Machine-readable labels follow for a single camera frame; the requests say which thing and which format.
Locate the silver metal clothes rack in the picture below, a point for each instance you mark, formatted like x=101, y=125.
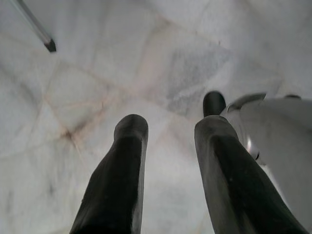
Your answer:
x=41, y=36

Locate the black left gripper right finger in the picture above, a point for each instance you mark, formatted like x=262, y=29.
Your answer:
x=231, y=182

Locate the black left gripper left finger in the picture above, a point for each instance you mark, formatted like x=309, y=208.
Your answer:
x=119, y=175

